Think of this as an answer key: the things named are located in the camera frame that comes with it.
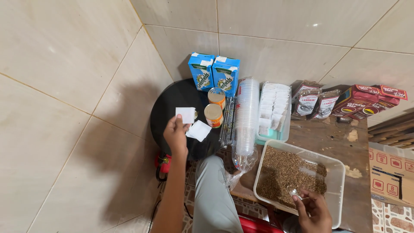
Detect red plastic object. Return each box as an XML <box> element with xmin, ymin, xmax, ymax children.
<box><xmin>238</xmin><ymin>215</ymin><xmax>286</xmax><ymax>233</ymax></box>

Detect bundle of wrapped straws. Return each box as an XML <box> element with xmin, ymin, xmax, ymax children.
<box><xmin>219</xmin><ymin>96</ymin><xmax>237</xmax><ymax>149</ymax></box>

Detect black round stool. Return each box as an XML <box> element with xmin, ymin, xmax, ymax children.
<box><xmin>150</xmin><ymin>78</ymin><xmax>235</xmax><ymax>162</ymax></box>

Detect loose dried tea leaves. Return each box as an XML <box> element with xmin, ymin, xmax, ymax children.
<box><xmin>256</xmin><ymin>146</ymin><xmax>327</xmax><ymax>209</ymax></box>

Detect person's grey trouser leg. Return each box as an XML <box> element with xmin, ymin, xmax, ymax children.
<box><xmin>192</xmin><ymin>155</ymin><xmax>244</xmax><ymax>233</ymax></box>

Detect red gas regulator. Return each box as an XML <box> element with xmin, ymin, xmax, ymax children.
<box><xmin>154</xmin><ymin>151</ymin><xmax>172</xmax><ymax>174</ymax></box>

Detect person's left hand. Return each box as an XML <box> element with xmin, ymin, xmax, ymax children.
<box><xmin>163</xmin><ymin>114</ymin><xmax>192</xmax><ymax>157</ymax></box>

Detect white tea filter bag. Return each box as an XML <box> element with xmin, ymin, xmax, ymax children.
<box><xmin>175</xmin><ymin>107</ymin><xmax>196</xmax><ymax>124</ymax></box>

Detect white plastic tub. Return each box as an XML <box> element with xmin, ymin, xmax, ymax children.
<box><xmin>253</xmin><ymin>139</ymin><xmax>346</xmax><ymax>230</ymax></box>

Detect orange tin can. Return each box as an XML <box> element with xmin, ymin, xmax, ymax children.
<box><xmin>204</xmin><ymin>103</ymin><xmax>224</xmax><ymax>129</ymax></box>
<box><xmin>208</xmin><ymin>87</ymin><xmax>226</xmax><ymax>110</ymax></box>

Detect blue milk carton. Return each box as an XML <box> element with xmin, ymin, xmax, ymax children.
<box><xmin>188</xmin><ymin>52</ymin><xmax>215</xmax><ymax>92</ymax></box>
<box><xmin>212</xmin><ymin>56</ymin><xmax>241</xmax><ymax>98</ymax></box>

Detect wooden slats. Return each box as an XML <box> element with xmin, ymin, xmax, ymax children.
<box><xmin>368</xmin><ymin>112</ymin><xmax>414</xmax><ymax>150</ymax></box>

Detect person's right hand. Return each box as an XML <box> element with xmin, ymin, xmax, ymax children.
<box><xmin>291</xmin><ymin>189</ymin><xmax>333</xmax><ymax>233</ymax></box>

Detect small metal spoon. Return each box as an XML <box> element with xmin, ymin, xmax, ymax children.
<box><xmin>287</xmin><ymin>186</ymin><xmax>303</xmax><ymax>200</ymax></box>

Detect rows of filled tea bags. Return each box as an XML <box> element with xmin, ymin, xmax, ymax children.
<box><xmin>258</xmin><ymin>83</ymin><xmax>290</xmax><ymax>136</ymax></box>

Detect bagged stack of clear cups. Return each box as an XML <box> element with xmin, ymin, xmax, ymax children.
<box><xmin>225</xmin><ymin>77</ymin><xmax>261</xmax><ymax>191</ymax></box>

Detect brown cardboard carton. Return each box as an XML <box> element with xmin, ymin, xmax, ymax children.
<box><xmin>368</xmin><ymin>142</ymin><xmax>414</xmax><ymax>208</ymax></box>

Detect brown and white tea packet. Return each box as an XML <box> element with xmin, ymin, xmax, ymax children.
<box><xmin>292</xmin><ymin>89</ymin><xmax>323</xmax><ymax>120</ymax></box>
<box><xmin>312</xmin><ymin>89</ymin><xmax>342</xmax><ymax>120</ymax></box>
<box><xmin>291</xmin><ymin>80</ymin><xmax>324</xmax><ymax>103</ymax></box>

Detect pile of white filter bags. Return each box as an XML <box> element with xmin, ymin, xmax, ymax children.
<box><xmin>186</xmin><ymin>120</ymin><xmax>212</xmax><ymax>142</ymax></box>

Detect teal plastic tray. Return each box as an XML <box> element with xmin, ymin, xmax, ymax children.
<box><xmin>255</xmin><ymin>81</ymin><xmax>292</xmax><ymax>146</ymax></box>

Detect dark red tea box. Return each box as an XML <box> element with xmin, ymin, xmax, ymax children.
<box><xmin>351</xmin><ymin>85</ymin><xmax>408</xmax><ymax>121</ymax></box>
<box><xmin>331</xmin><ymin>84</ymin><xmax>380</xmax><ymax>118</ymax></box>

